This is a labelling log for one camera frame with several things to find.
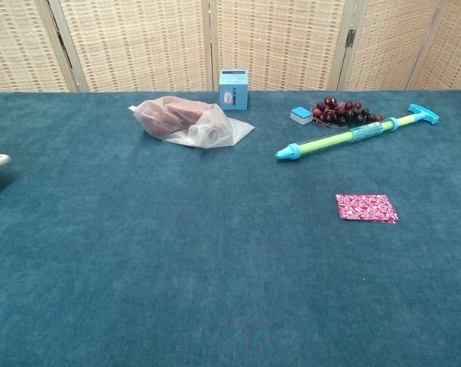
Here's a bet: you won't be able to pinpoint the dark red grape bunch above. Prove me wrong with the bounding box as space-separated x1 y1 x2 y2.
309 96 385 126

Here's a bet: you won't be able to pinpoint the maroon blocks inside bag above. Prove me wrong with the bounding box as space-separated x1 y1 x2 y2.
140 101 212 137

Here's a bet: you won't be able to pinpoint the blue table cloth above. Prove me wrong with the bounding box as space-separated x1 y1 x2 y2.
0 90 461 367

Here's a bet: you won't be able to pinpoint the translucent plastic bag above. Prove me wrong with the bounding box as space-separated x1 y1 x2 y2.
128 96 256 149

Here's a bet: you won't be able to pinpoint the blue white eraser block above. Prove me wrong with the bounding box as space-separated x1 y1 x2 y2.
290 106 313 126

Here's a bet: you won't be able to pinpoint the small light blue carton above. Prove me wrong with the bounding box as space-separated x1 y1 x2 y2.
219 69 249 112

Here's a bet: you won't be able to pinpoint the green blue toy water pump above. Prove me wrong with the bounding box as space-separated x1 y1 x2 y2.
274 103 440 163

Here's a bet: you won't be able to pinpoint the woven bamboo folding screen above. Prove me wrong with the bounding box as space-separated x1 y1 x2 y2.
0 0 461 93

